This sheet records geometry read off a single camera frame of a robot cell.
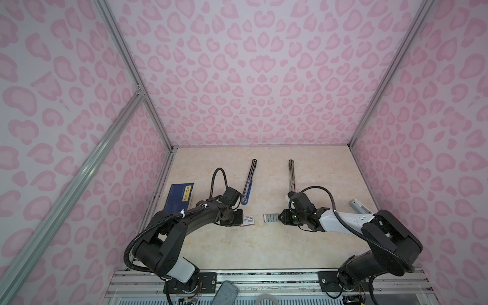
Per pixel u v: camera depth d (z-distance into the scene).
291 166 1.09
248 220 0.89
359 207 0.91
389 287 0.72
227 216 0.68
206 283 0.72
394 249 0.43
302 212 0.70
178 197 0.98
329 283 0.73
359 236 0.46
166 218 0.47
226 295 0.69
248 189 0.99
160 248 0.44
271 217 0.90
